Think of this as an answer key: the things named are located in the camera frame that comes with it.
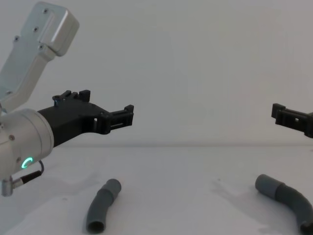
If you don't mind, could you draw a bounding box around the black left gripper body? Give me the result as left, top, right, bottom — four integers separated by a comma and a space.
38, 100, 111, 148

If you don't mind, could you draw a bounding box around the grey bent plastic pipe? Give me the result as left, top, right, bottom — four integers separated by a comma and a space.
86, 178, 122, 234
254, 174, 313, 235

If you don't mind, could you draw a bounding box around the white table cloth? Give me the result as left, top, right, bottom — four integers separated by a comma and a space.
0, 146, 313, 235

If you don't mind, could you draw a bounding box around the dark cable with silver plug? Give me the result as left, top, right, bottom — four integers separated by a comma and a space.
0, 160, 45, 198

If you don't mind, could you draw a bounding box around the plain pale wall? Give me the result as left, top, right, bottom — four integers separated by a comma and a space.
0, 0, 313, 148

